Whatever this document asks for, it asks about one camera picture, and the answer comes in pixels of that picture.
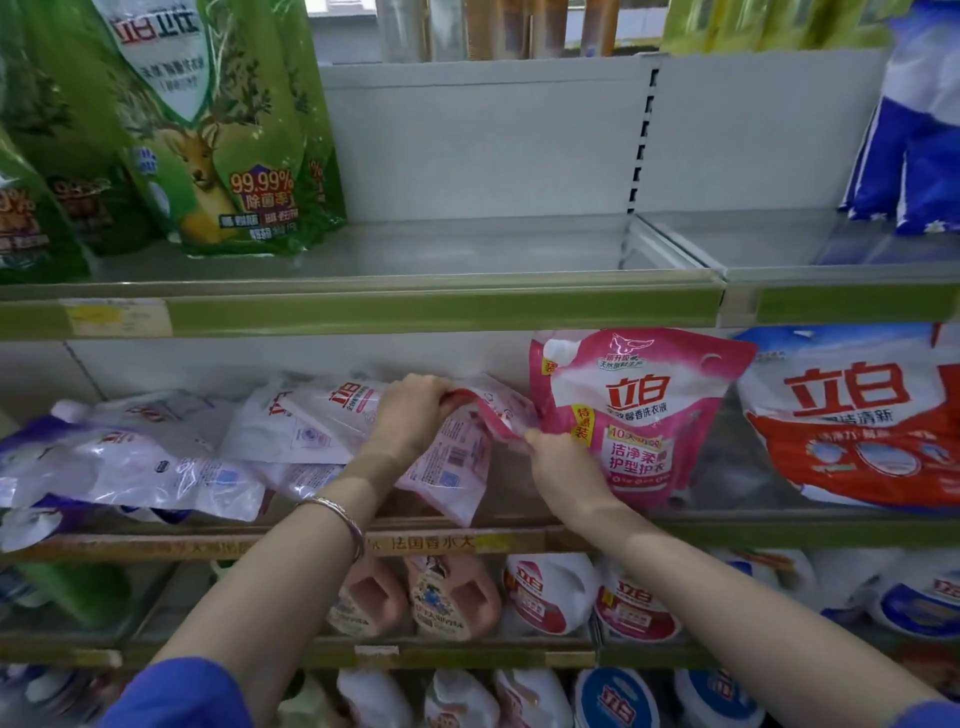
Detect dark green detergent pouch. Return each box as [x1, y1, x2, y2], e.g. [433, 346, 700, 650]
[0, 126, 93, 285]
[0, 0, 165, 258]

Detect white bottle orange label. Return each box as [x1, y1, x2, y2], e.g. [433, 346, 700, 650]
[707, 547, 820, 605]

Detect red white detergent bag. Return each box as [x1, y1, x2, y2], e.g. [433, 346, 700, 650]
[733, 323, 960, 513]

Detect person's right forearm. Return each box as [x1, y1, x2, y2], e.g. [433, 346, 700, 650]
[577, 501, 942, 710]

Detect person's right hand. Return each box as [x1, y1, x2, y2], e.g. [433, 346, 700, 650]
[522, 429, 621, 528]

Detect brown and clear packages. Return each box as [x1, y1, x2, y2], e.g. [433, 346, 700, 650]
[373, 0, 624, 64]

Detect yellow green packets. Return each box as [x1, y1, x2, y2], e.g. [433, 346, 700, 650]
[658, 0, 912, 58]

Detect pink white detergent pouch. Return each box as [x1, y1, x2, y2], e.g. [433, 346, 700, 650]
[393, 372, 543, 528]

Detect green detergent bottle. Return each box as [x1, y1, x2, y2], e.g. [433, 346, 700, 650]
[13, 562, 133, 629]

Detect blue white detergent bag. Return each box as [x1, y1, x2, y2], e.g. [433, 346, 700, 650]
[838, 0, 960, 237]

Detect shelf with yellow label strip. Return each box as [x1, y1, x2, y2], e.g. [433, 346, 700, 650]
[0, 508, 960, 567]

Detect white bottle red label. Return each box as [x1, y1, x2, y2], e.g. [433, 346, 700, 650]
[594, 555, 684, 645]
[500, 553, 602, 638]

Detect person's left forearm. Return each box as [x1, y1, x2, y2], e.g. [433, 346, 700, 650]
[150, 450, 412, 725]

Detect pink detergent bottle picture label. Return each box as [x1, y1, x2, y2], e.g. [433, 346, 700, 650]
[405, 555, 503, 643]

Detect pink detergent pouch red logo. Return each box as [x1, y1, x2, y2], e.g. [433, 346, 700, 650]
[528, 327, 759, 513]

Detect blue right sleeve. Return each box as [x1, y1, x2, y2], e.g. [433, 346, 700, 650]
[891, 700, 960, 728]

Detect person's left hand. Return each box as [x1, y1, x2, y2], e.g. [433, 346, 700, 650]
[365, 373, 474, 472]

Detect silver bracelet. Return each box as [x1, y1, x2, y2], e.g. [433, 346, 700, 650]
[294, 495, 368, 565]

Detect white detergent bottle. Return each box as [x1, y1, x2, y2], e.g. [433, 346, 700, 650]
[493, 667, 576, 728]
[336, 669, 415, 728]
[423, 669, 501, 728]

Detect blue left sleeve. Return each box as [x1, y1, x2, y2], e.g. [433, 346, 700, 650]
[96, 657, 258, 728]

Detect yellowed price label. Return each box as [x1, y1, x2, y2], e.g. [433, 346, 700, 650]
[60, 297, 174, 339]

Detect blue sleeve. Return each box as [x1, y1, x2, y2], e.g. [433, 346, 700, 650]
[96, 657, 258, 728]
[891, 700, 960, 728]

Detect white bottle blue round label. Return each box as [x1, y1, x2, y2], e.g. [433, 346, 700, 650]
[672, 669, 768, 728]
[573, 666, 662, 728]

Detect green deer detergent pouch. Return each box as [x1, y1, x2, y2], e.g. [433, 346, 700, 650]
[88, 0, 313, 258]

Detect purple white detergent pouch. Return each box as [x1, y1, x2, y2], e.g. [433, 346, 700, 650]
[0, 506, 72, 554]
[0, 426, 269, 524]
[51, 388, 243, 453]

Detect plain pink detergent bottle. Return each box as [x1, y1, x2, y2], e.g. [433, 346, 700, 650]
[327, 556, 411, 639]

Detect white slotted shelf upright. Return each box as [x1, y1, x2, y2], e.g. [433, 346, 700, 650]
[624, 54, 670, 220]

